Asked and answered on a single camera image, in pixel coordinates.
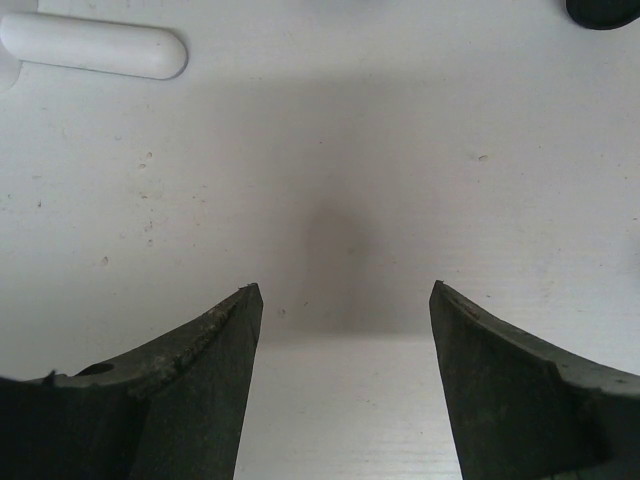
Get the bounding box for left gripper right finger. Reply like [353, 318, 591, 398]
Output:
[429, 281, 639, 479]

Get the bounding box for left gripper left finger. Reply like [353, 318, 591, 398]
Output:
[1, 284, 263, 479]

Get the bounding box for black coffee capsule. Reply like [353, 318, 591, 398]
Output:
[565, 0, 640, 30]

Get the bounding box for white scoop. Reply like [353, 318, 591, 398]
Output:
[1, 12, 188, 91]

